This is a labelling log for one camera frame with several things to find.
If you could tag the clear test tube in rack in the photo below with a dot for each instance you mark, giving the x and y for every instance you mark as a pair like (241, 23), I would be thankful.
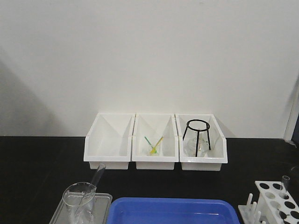
(284, 186)

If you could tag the white test tube rack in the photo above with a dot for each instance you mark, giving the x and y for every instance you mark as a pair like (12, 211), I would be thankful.
(272, 207)

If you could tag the white middle storage bin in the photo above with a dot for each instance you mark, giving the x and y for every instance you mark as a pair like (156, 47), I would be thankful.
(154, 126)

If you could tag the white storage bin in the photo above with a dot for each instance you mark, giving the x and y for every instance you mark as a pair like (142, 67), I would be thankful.
(215, 157)
(109, 141)
(154, 126)

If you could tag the yellow green plastic sticks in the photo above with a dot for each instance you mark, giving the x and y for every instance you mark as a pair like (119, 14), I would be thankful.
(154, 148)

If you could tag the white left storage bin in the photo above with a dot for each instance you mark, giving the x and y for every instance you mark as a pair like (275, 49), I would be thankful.
(109, 141)

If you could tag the clear glass flask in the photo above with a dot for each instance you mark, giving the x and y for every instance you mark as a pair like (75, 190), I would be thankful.
(196, 146)

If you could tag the white right storage bin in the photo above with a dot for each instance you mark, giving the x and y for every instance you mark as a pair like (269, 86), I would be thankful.
(215, 157)

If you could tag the blue plastic tray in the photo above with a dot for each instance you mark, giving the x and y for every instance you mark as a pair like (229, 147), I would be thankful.
(138, 210)

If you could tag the clear glass beaker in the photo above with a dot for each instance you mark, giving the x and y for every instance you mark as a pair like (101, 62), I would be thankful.
(69, 198)

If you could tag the grey metal tray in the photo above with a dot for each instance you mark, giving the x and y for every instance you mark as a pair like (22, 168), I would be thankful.
(100, 210)

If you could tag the black wire tripod stand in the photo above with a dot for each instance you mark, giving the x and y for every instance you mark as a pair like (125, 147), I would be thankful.
(198, 125)

